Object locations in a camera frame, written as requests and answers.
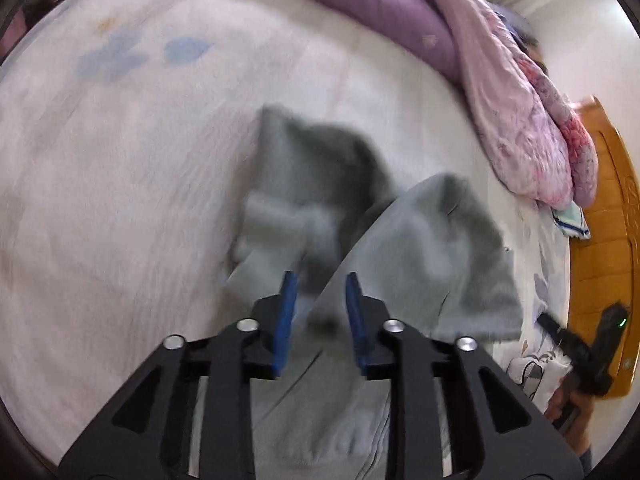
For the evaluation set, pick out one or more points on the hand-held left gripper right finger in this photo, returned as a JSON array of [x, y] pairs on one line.
[[355, 320]]

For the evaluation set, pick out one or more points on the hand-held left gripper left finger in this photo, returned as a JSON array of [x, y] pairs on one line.
[[283, 320]]

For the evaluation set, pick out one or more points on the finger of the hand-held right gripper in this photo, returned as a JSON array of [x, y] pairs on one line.
[[556, 331]]

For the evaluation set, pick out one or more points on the grey sweatshirt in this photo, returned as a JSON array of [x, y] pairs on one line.
[[435, 260]]

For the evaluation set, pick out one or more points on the person's right hand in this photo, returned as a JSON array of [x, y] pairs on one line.
[[575, 425]]

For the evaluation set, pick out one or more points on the white blue folded cloth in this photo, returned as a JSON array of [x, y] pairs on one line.
[[570, 220]]

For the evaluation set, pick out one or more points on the wooden headboard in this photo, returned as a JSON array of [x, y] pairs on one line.
[[607, 220]]

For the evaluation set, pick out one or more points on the white floral bed sheet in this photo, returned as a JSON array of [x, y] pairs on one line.
[[125, 175]]

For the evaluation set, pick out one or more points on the pink floral quilt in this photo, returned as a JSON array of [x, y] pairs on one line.
[[515, 110]]

